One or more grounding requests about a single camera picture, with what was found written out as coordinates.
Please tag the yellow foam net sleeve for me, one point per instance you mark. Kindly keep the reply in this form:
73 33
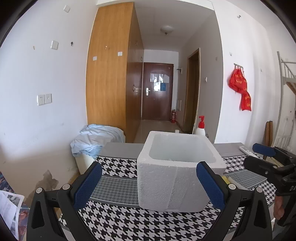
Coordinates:
226 180

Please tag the white styrofoam box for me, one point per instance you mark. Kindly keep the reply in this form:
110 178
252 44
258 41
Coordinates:
166 171

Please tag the wooden boards against wall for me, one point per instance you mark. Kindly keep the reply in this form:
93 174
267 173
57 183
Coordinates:
268 135

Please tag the person right hand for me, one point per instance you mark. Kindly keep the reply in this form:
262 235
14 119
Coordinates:
278 210

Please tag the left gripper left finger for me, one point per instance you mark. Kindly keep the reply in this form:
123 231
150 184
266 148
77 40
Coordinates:
43 223

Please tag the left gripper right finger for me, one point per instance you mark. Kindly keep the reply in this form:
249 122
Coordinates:
255 222

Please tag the white remote control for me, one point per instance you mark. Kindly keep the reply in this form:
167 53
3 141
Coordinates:
246 151

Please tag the white metal bunk bed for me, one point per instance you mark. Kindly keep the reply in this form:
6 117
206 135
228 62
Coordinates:
284 134

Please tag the magazine on floor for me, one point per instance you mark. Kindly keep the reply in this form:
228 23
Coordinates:
14 211

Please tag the side door frame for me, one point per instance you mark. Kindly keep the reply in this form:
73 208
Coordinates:
192 91

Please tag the wall light switch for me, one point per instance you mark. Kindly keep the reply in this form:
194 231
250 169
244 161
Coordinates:
54 45

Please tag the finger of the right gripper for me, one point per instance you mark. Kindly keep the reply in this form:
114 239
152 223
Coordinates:
263 149
262 167

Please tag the red hanging bags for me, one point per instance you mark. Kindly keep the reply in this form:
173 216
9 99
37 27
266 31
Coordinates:
238 83

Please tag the dark brown entrance door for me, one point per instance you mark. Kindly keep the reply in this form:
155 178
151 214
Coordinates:
157 91

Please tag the houndstooth table cloth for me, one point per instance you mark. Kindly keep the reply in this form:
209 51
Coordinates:
113 213

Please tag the wooden wardrobe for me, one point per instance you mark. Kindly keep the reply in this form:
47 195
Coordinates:
114 69

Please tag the red fire extinguisher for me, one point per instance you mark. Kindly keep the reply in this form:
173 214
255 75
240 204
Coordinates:
173 116

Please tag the light blue bedding bundle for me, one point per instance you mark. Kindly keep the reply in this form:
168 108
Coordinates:
93 138

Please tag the ceiling lamp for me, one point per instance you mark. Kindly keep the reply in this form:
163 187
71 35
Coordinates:
166 29

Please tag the wall power sockets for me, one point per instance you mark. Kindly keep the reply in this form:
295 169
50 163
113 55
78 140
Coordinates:
43 99

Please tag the wall coat hook rack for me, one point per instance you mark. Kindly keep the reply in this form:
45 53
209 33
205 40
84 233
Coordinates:
239 67

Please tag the white pump lotion bottle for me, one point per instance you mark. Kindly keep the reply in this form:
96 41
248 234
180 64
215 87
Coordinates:
200 130

